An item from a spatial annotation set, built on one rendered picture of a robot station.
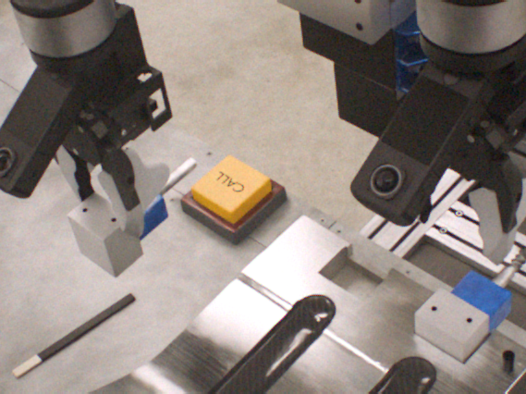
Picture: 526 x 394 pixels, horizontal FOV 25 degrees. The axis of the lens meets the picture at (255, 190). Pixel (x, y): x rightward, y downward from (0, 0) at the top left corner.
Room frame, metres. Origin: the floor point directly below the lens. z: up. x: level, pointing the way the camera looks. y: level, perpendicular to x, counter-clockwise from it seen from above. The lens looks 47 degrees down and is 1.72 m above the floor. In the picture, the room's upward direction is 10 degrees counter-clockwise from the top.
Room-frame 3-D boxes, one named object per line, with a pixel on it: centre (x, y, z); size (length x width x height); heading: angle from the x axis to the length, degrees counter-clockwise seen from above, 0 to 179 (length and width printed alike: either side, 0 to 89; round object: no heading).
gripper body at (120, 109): (0.75, 0.11, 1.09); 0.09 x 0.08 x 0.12; 130
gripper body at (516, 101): (0.60, -0.17, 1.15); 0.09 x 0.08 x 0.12; 129
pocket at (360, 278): (0.66, -0.08, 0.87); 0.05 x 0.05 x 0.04; 40
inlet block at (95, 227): (0.75, 0.10, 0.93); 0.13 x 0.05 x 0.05; 130
